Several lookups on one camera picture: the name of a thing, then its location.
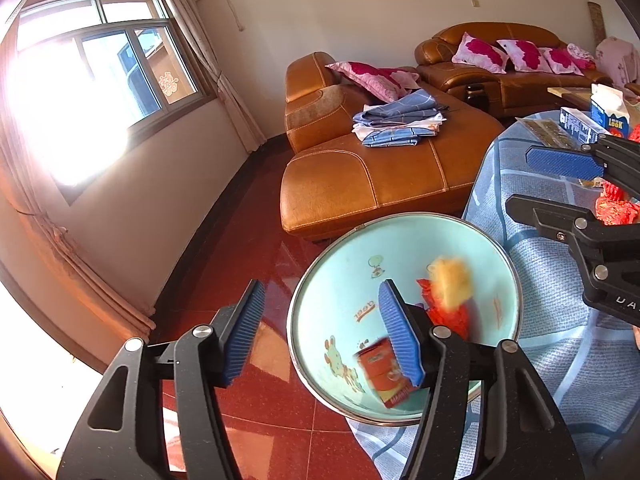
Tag red plastic bag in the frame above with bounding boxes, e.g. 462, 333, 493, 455
416, 277, 473, 341

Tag folded blue plaid bedsheets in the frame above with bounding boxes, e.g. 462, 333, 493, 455
352, 87, 448, 148

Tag pink cloth-covered chair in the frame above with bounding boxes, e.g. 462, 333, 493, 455
595, 36, 640, 86

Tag blue white long carton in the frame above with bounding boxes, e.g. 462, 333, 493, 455
559, 106, 612, 147

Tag yellow sponge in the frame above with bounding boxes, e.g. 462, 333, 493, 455
430, 256, 475, 313

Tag glass-top wooden coffee table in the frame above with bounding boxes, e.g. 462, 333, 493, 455
547, 82, 640, 111

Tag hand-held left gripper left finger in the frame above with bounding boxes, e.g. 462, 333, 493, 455
59, 279, 268, 480

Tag brown leather three-seat sofa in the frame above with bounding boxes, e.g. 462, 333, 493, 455
414, 21, 613, 121

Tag gold patterned snack packet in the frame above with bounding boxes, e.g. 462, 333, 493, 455
515, 116, 581, 151

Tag blue white milk carton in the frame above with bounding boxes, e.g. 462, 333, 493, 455
589, 83, 635, 138

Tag mint green cartoon bin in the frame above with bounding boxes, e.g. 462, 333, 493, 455
287, 213, 523, 428

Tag pink floral cloth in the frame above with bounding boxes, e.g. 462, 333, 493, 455
566, 42, 598, 72

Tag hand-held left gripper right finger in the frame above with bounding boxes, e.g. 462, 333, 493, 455
378, 279, 587, 480

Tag pink floral pillow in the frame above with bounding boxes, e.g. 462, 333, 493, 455
496, 39, 548, 72
451, 32, 510, 73
539, 46, 585, 76
325, 61, 421, 103

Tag sliding glass window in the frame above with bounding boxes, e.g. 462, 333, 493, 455
5, 0, 211, 206

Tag orange red snack box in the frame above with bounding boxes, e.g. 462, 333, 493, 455
356, 336, 418, 408

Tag red foam net sleeve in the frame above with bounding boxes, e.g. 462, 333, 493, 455
595, 180, 640, 226

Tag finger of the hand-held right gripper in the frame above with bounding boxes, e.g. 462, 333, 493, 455
525, 135, 640, 182
505, 194, 640, 264

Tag blue plaid tablecloth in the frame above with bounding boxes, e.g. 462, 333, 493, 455
347, 110, 640, 480

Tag brown leather chaise sofa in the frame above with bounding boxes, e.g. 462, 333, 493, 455
279, 51, 506, 241

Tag beige rolled mat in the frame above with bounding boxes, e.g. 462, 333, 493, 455
587, 2, 603, 46

